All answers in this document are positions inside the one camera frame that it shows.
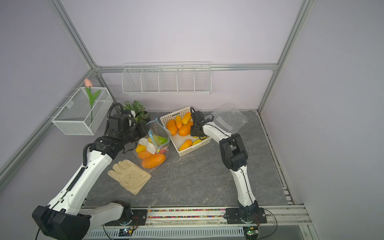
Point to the orange mango back left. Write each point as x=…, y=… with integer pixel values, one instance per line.
x=172, y=127

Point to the pink artificial tulip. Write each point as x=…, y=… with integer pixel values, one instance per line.
x=92, y=96

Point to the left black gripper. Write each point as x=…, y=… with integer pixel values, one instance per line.
x=144, y=132

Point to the white wire wall shelf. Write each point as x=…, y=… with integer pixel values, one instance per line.
x=167, y=78

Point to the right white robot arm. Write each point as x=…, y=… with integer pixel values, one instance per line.
x=234, y=157

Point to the orange mango top of basket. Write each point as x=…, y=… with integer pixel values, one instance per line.
x=187, y=118

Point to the white mesh wall basket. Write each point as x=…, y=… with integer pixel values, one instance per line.
x=74, y=118

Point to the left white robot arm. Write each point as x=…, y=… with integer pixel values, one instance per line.
x=63, y=217

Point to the small orange mango right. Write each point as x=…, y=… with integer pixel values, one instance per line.
x=144, y=154

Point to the small orange mango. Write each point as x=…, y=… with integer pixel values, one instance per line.
x=144, y=154
x=185, y=145

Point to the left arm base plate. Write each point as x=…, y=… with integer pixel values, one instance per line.
x=136, y=217

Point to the green potted plant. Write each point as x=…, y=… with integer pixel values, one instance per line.
x=141, y=115

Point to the large orange mango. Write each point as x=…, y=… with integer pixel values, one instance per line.
x=153, y=161

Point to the clear zip-top bag blue zipper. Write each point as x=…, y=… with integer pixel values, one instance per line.
x=147, y=143

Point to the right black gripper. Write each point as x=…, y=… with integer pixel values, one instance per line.
x=192, y=132

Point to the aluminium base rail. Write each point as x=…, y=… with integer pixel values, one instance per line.
x=198, y=223

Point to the small orange mango front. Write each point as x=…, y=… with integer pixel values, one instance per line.
x=185, y=145

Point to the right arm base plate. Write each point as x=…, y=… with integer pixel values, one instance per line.
x=239, y=216

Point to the white plastic perforated basket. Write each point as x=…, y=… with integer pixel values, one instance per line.
x=179, y=123

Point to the green mango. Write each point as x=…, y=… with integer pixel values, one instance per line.
x=160, y=140

